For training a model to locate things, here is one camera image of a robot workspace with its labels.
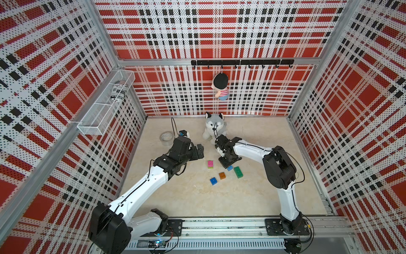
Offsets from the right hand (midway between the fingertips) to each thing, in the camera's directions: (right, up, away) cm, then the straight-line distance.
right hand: (229, 162), depth 95 cm
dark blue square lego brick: (-10, -9, -7) cm, 15 cm away
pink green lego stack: (-11, -1, -2) cm, 12 cm away
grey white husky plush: (-9, +22, -2) cm, 24 cm away
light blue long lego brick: (0, -3, -3) cm, 4 cm away
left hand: (-18, +10, -14) cm, 24 cm away
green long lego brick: (+5, -5, -4) cm, 8 cm away
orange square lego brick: (-5, -7, -5) cm, 9 cm away
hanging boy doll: (-6, +48, -1) cm, 48 cm away
